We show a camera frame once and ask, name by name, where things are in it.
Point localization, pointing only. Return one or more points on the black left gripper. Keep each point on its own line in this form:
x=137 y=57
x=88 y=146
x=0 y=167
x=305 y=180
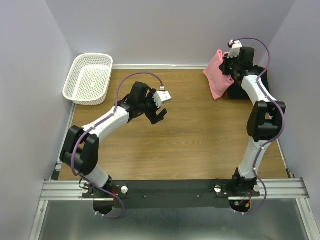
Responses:
x=153 y=116

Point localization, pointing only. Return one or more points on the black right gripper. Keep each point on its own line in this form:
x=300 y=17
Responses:
x=222 y=67

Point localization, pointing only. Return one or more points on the pink t shirt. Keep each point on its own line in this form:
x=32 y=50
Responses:
x=218 y=82

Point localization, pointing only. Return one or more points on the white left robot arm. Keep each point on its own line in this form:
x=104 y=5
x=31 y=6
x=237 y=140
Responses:
x=80 y=149

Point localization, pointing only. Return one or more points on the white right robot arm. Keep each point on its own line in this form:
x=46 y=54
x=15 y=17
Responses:
x=265 y=123

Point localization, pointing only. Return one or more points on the black folded t shirt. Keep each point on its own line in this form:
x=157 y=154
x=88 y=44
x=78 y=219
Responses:
x=236 y=92

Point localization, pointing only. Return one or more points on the white plastic basket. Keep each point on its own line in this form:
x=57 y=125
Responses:
x=88 y=79

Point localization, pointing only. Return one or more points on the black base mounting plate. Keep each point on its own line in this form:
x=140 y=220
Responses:
x=174 y=194

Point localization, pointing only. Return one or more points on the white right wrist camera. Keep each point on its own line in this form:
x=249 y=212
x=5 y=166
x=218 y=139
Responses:
x=235 y=48

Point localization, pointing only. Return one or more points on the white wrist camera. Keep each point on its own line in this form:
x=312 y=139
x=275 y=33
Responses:
x=161 y=97
x=235 y=48

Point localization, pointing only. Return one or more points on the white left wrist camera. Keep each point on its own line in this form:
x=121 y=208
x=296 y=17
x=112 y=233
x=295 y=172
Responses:
x=161 y=97

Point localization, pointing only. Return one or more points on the aluminium frame rail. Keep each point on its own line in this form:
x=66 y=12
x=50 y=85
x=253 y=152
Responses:
x=290 y=188

